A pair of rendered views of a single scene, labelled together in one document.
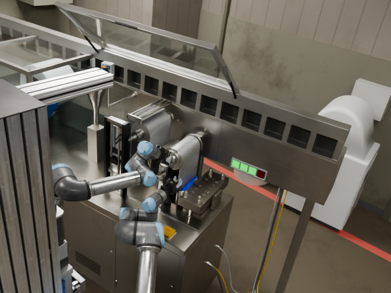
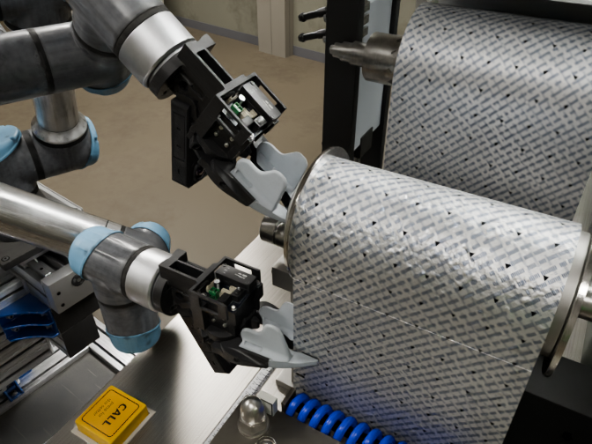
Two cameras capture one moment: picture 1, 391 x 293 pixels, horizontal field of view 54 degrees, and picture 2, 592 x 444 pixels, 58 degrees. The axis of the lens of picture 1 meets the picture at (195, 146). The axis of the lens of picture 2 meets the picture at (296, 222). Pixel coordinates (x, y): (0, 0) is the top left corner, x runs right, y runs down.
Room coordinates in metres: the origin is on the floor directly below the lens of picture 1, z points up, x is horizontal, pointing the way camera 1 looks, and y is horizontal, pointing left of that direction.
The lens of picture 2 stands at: (2.01, -0.33, 1.58)
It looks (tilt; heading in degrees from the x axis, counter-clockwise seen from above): 36 degrees down; 93
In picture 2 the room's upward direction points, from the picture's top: straight up
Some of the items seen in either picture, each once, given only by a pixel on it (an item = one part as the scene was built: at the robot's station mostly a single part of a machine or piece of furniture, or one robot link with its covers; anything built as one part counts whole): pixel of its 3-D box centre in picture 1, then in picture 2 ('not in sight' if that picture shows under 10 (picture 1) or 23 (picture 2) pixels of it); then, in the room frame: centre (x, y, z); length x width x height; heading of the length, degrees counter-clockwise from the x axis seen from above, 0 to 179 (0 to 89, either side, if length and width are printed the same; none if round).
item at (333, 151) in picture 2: (171, 158); (320, 214); (2.01, 0.13, 1.25); 0.15 x 0.01 x 0.15; 63
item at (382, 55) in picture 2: (137, 135); (392, 60); (2.10, 0.37, 1.33); 0.06 x 0.06 x 0.06; 63
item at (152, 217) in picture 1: (148, 215); (132, 305); (1.74, 0.22, 1.01); 0.11 x 0.08 x 0.11; 96
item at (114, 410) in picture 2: (167, 232); (112, 417); (1.73, 0.10, 0.91); 0.07 x 0.07 x 0.02; 63
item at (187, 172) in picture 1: (188, 172); (391, 381); (2.09, 0.02, 1.12); 0.23 x 0.01 x 0.18; 153
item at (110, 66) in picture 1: (107, 70); not in sight; (2.28, 0.61, 1.66); 0.07 x 0.07 x 0.10; 79
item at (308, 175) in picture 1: (134, 100); not in sight; (2.70, 0.51, 1.29); 3.10 x 0.28 x 0.30; 63
